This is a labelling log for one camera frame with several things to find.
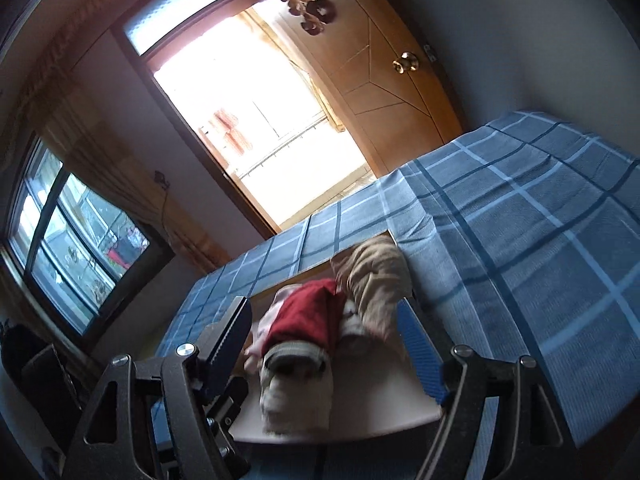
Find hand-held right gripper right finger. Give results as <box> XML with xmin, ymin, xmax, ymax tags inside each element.
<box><xmin>399</xmin><ymin>304</ymin><xmax>582</xmax><ymax>480</ymax></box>

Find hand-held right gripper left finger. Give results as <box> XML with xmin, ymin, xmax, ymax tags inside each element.
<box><xmin>60</xmin><ymin>296</ymin><xmax>253</xmax><ymax>480</ymax></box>

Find white cardboard tray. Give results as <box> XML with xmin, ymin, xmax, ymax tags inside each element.
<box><xmin>232</xmin><ymin>227</ymin><xmax>447</xmax><ymax>446</ymax></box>

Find white striped underwear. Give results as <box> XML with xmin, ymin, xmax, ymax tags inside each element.
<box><xmin>340</xmin><ymin>305</ymin><xmax>375</xmax><ymax>354</ymax></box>

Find red underwear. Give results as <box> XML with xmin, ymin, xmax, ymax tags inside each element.
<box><xmin>271</xmin><ymin>279</ymin><xmax>347</xmax><ymax>361</ymax></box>

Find beige sock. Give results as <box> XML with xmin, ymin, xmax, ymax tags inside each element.
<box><xmin>332</xmin><ymin>236</ymin><xmax>415</xmax><ymax>342</ymax></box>

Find grey striped sock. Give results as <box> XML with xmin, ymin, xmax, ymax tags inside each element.
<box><xmin>259</xmin><ymin>340</ymin><xmax>334</xmax><ymax>434</ymax></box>

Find blue plaid tablecloth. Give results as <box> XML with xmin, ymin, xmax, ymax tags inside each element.
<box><xmin>150</xmin><ymin>110</ymin><xmax>640</xmax><ymax>480</ymax></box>

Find window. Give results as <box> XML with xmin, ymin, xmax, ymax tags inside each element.
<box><xmin>5</xmin><ymin>135</ymin><xmax>173</xmax><ymax>336</ymax></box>

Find pink hanging laundry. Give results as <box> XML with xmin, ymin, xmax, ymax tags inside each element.
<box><xmin>214</xmin><ymin>106</ymin><xmax>252</xmax><ymax>155</ymax></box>

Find black bag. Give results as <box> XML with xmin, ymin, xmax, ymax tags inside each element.
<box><xmin>0</xmin><ymin>320</ymin><xmax>88</xmax><ymax>441</ymax></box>

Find tan curtain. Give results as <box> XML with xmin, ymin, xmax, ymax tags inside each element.
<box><xmin>22</xmin><ymin>0</ymin><xmax>228</xmax><ymax>273</ymax></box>

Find wooden door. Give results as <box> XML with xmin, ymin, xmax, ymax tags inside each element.
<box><xmin>272</xmin><ymin>0</ymin><xmax>463</xmax><ymax>178</ymax></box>

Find brass door knob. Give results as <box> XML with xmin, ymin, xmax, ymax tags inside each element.
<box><xmin>392</xmin><ymin>51</ymin><xmax>420</xmax><ymax>75</ymax></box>

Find door hanging decoration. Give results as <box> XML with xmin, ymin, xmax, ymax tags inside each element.
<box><xmin>279</xmin><ymin>0</ymin><xmax>337</xmax><ymax>36</ymax></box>

